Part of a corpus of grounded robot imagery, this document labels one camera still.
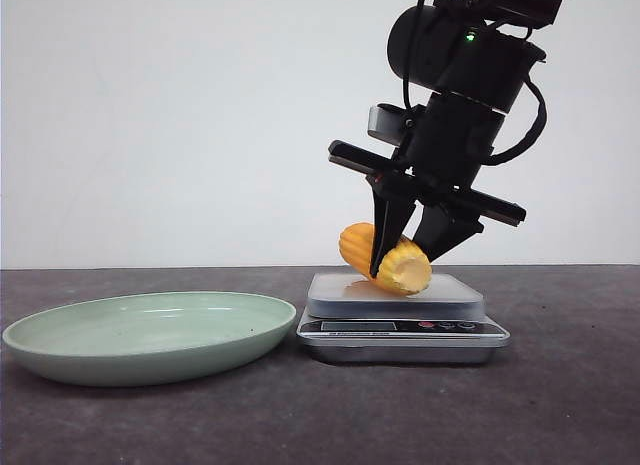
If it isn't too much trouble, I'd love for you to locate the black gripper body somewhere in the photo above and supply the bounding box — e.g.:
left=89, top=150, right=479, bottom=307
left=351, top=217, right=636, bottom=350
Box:
left=329, top=93, right=526, bottom=226

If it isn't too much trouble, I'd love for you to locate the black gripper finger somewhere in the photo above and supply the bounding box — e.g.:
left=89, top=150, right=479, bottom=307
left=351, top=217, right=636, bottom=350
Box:
left=413, top=204, right=484, bottom=262
left=369, top=183, right=416, bottom=277

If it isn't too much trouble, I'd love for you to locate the yellow corn cob piece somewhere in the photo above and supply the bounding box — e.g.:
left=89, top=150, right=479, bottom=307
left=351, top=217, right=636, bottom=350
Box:
left=338, top=222, right=432, bottom=295

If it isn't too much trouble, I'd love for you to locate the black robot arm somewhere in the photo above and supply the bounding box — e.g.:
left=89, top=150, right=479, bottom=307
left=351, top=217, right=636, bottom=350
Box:
left=329, top=0, right=563, bottom=276

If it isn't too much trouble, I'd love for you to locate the silver digital kitchen scale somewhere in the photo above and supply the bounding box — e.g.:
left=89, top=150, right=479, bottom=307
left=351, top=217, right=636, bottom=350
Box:
left=296, top=273, right=510, bottom=364

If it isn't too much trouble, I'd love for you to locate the pale green plate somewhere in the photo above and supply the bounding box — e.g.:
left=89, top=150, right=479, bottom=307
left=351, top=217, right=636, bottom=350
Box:
left=2, top=291, right=296, bottom=387

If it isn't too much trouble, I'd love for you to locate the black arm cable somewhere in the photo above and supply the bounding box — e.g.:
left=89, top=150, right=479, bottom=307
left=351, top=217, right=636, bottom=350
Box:
left=487, top=72, right=549, bottom=167

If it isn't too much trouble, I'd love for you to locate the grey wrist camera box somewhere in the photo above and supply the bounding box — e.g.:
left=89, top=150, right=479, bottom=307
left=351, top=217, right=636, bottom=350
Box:
left=367, top=103, right=415, bottom=147

